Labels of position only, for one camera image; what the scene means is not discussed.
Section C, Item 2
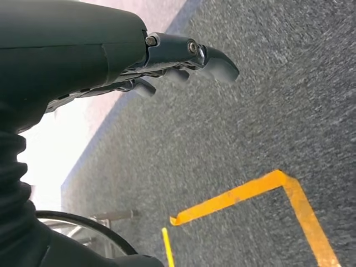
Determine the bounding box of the stainless steel workbench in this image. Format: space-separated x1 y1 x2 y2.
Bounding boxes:
50 209 140 259

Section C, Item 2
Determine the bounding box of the yellow tape angle marking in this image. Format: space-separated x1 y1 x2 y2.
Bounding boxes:
169 169 342 267

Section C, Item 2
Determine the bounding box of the black left camera cable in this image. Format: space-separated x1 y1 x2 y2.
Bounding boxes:
35 210 138 256

